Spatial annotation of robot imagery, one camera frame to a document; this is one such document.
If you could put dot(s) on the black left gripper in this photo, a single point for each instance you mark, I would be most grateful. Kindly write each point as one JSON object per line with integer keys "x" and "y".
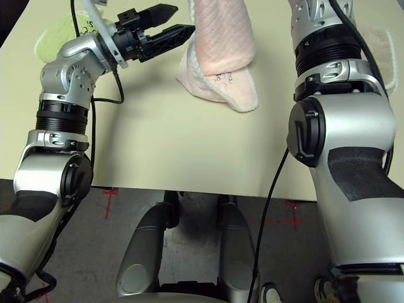
{"x": 132, "y": 38}

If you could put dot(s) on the pink terry towel duck embroidery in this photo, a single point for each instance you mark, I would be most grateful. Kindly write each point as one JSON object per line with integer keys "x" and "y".
{"x": 221, "y": 41}

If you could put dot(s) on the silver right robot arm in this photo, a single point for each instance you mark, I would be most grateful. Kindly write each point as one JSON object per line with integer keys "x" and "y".
{"x": 356, "y": 132}

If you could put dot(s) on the green folded towel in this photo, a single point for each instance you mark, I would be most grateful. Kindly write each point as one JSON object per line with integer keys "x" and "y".
{"x": 60, "y": 31}

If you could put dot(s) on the beige folded towel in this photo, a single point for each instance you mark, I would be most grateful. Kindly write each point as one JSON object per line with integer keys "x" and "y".
{"x": 378, "y": 53}

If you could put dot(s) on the grey robot pelvis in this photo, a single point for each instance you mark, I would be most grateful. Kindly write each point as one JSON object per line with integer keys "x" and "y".
{"x": 176, "y": 298}

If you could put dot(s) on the grey white sneaker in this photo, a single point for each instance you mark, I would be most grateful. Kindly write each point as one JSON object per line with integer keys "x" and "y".
{"x": 326, "y": 290}
{"x": 271, "y": 293}

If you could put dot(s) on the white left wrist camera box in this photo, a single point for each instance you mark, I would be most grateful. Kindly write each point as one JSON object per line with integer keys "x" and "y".
{"x": 109, "y": 44}

